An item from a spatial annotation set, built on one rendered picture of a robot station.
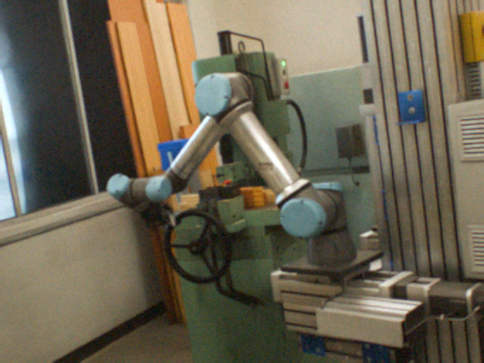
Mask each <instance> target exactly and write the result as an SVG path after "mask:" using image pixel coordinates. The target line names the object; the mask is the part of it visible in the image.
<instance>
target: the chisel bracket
mask: <svg viewBox="0 0 484 363"><path fill-rule="evenodd" d="M244 167H245V162H235V163H231V164H225V165H221V166H219V167H216V173H220V174H223V173H224V174H225V175H223V176H221V177H219V178H217V180H218V183H224V181H228V180H231V181H232V182H231V183H233V182H235V181H237V180H240V179H242V178H245V177H246V172H245V171H243V169H242V168H244Z"/></svg>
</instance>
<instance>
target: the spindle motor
mask: <svg viewBox="0 0 484 363"><path fill-rule="evenodd" d="M192 68H193V72H192V75H193V80H194V90H195V88H196V86H197V84H198V83H199V82H200V80H201V79H203V78H204V77H206V76H208V75H211V74H213V73H236V67H235V60H234V58H233V56H232V55H223V56H216V57H210V58H205V59H199V60H194V61H193V63H192ZM198 112H199V118H200V124H201V123H202V122H203V121H204V119H205V118H206V117H207V116H206V115H204V114H202V113H201V112H200V111H199V110H198Z"/></svg>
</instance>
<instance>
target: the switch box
mask: <svg viewBox="0 0 484 363"><path fill-rule="evenodd" d="M266 61H267V66H268V71H269V75H270V80H271V89H272V93H273V97H275V96H281V95H286V94H290V85H289V87H288V88H287V89H288V91H287V92H286V91H285V90H286V88H285V86H284V83H285V82H286V81H287V82H288V84H289V78H288V72H287V66H286V59H285V58H273V59H269V60H266ZM282 61H283V62H284V65H282ZM282 67H284V68H282ZM283 70H285V72H286V74H285V75H283ZM283 76H285V77H286V78H283Z"/></svg>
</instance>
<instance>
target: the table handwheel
mask: <svg viewBox="0 0 484 363"><path fill-rule="evenodd" d="M190 216H197V217H201V218H203V219H205V220H206V223H205V225H204V227H203V229H202V231H201V235H200V237H199V238H198V239H194V240H192V241H190V242H189V243H188V245H177V244H171V239H172V234H173V231H174V229H175V228H174V227H172V226H171V225H168V226H167V228H168V231H167V232H165V234H164V249H165V252H166V256H167V258H168V261H169V263H170V264H171V266H172V267H173V269H174V270H175V271H176V272H177V273H178V274H179V275H180V276H181V277H183V278H184V279H186V280H188V281H189V282H190V283H196V284H209V283H213V282H216V281H217V280H219V279H220V278H222V277H223V276H224V275H225V274H226V272H227V270H228V269H229V267H230V264H231V262H232V241H231V238H230V235H229V233H228V231H227V230H226V228H225V226H224V225H223V224H222V222H221V221H220V220H219V219H218V218H217V217H215V216H214V215H213V214H211V213H209V212H207V211H204V210H201V209H196V208H191V209H186V210H183V211H181V212H179V213H178V214H177V215H176V216H175V219H176V220H178V219H180V220H182V219H184V218H187V217H190ZM210 222H211V223H212V224H213V225H214V226H215V227H216V228H217V229H218V231H219V232H220V235H221V237H222V238H223V241H224V245H225V258H224V261H223V264H222V266H221V267H220V268H219V269H218V270H217V271H216V272H215V271H214V269H213V267H212V266H211V265H210V263H209V262H208V260H207V257H206V256H205V254H204V252H205V251H206V249H207V247H208V245H209V244H208V240H207V237H205V238H204V236H205V234H206V231H207V229H208V227H209V224H210ZM216 234H217V233H213V242H214V243H216V242H218V239H217V235H216ZM172 248H177V249H188V251H189V252H190V253H191V254H192V255H194V256H197V255H200V256H201V258H202V260H203V261H204V263H205V264H206V266H207V268H208V269H209V271H210V273H211V276H208V277H197V276H194V275H191V274H189V273H188V272H187V271H185V270H184V269H183V268H182V267H181V266H180V265H179V263H178V262H177V260H176V258H175V255H174V253H173V250H172Z"/></svg>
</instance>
